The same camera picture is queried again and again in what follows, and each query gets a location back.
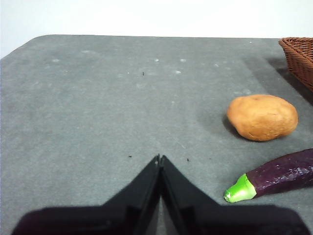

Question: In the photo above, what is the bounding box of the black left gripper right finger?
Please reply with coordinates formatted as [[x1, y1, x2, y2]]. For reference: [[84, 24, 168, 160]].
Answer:
[[160, 155, 310, 235]]

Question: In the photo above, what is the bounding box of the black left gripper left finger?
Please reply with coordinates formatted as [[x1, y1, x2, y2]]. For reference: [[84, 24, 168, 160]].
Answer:
[[11, 154, 161, 235]]

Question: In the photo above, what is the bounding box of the purple eggplant with green stem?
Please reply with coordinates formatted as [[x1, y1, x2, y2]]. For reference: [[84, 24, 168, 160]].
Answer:
[[224, 148, 313, 203]]

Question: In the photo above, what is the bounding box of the brown potato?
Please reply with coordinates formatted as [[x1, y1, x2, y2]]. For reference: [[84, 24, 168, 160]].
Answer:
[[226, 94, 299, 142]]

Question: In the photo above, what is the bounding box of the brown woven wicker basket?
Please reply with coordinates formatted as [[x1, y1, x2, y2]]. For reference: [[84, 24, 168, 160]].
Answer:
[[278, 37, 313, 93]]

